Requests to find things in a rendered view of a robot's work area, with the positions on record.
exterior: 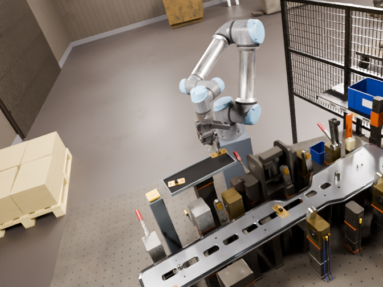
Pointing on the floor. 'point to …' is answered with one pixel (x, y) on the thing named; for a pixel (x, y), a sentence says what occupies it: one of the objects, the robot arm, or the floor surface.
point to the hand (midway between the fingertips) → (218, 150)
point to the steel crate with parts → (183, 12)
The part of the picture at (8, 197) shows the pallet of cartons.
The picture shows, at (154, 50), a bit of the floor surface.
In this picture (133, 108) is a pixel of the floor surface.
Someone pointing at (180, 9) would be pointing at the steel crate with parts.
